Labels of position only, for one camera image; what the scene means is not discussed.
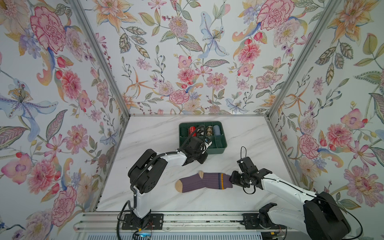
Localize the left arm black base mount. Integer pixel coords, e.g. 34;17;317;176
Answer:
122;213;164;230

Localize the grey argyle rolled sock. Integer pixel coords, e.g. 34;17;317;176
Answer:
206;126;214;136

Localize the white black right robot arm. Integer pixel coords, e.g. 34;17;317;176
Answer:
230;157;351;240

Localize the aluminium corner post left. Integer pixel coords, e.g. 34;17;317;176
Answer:
69;0;131;120

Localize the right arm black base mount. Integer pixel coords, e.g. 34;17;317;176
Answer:
242;213;285;231

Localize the red patterned rolled sock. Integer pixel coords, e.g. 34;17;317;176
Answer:
188;126;197;137

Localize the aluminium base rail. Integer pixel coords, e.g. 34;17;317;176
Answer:
74;211;251;233

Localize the aluminium corner post right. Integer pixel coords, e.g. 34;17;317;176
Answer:
266;0;343;118

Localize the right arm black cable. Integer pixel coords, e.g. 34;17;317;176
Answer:
239;146;364;240

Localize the blue rolled sock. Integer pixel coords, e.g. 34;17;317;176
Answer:
213;125;222;136

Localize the green plastic organizer bin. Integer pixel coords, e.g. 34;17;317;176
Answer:
178;121;228;155

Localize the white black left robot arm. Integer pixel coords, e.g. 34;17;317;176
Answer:
128;137;212;219

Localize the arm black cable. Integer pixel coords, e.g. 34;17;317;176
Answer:
239;146;364;240
116;125;208;240

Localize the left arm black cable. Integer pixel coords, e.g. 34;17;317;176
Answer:
116;125;208;240

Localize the purple sock with beige toe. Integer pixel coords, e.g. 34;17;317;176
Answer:
175;171;233;193

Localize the aluminium corner post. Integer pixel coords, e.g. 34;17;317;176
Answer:
69;0;131;120
266;0;343;118

